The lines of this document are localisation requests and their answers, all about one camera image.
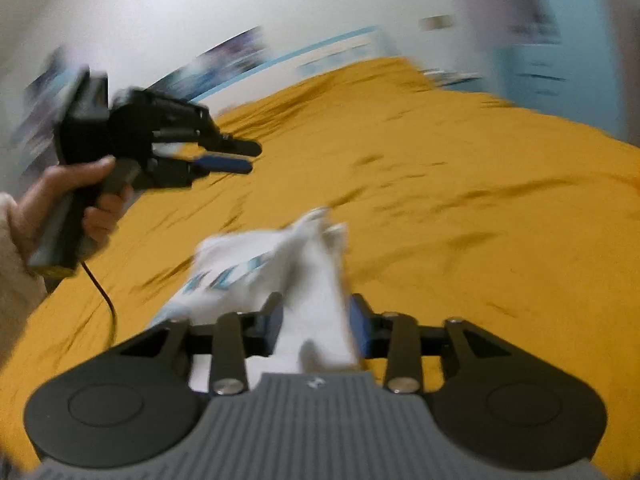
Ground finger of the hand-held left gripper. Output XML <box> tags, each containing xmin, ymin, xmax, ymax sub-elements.
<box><xmin>200</xmin><ymin>132</ymin><xmax>263</xmax><ymax>159</ymax></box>
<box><xmin>190</xmin><ymin>154</ymin><xmax>254</xmax><ymax>176</ymax></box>

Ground light blue wardrobe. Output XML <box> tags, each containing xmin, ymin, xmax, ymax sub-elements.
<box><xmin>487</xmin><ymin>0</ymin><xmax>628</xmax><ymax>137</ymax></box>

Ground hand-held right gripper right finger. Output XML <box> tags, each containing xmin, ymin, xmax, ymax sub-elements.
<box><xmin>350</xmin><ymin>294</ymin><xmax>517</xmax><ymax>395</ymax></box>

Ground black cable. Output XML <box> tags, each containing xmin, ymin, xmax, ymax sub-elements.
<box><xmin>79</xmin><ymin>259</ymin><xmax>119</xmax><ymax>349</ymax></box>

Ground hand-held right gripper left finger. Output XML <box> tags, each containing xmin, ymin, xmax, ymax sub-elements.
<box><xmin>117</xmin><ymin>291</ymin><xmax>286</xmax><ymax>396</ymax></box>

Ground mustard yellow bedspread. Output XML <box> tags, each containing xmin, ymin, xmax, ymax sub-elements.
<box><xmin>0</xmin><ymin>56</ymin><xmax>640</xmax><ymax>471</ymax></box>

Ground small bedside objects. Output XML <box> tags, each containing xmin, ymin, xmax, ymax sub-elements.
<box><xmin>422</xmin><ymin>68</ymin><xmax>483</xmax><ymax>90</ymax></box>

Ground wall light switch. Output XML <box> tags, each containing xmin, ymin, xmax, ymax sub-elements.
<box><xmin>419</xmin><ymin>14</ymin><xmax>457</xmax><ymax>32</ymax></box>

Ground white t-shirt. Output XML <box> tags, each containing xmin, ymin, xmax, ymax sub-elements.
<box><xmin>150</xmin><ymin>206</ymin><xmax>373</xmax><ymax>394</ymax></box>

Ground person's left hand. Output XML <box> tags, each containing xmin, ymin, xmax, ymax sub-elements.
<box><xmin>19</xmin><ymin>155</ymin><xmax>136</xmax><ymax>262</ymax></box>

